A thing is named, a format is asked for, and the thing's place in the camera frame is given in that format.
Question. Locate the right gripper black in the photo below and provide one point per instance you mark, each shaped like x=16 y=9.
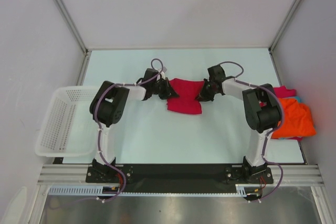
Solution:
x=202 y=96

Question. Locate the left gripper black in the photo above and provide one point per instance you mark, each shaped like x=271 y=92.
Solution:
x=167 y=84

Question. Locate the crimson red t shirt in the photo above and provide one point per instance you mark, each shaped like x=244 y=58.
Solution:
x=186 y=102

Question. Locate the white perforated plastic basket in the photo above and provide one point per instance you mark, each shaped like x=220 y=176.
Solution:
x=68 y=129

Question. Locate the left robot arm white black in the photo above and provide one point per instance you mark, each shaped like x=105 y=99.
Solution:
x=107 y=108

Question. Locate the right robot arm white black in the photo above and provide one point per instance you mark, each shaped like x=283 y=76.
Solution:
x=263 y=113

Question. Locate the folded magenta t shirt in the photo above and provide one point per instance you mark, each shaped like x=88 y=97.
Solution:
x=283 y=92

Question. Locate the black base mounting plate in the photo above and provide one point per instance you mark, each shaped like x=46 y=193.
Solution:
x=179 y=178

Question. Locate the folded teal t shirt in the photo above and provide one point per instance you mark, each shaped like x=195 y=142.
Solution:
x=298 y=99

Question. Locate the folded orange t shirt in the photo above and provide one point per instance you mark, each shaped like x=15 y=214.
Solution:
x=307 y=125

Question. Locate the white slotted cable duct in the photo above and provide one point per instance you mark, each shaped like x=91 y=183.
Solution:
x=100 y=191

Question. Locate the aluminium extrusion rail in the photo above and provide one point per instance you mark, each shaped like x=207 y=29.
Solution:
x=75 y=174

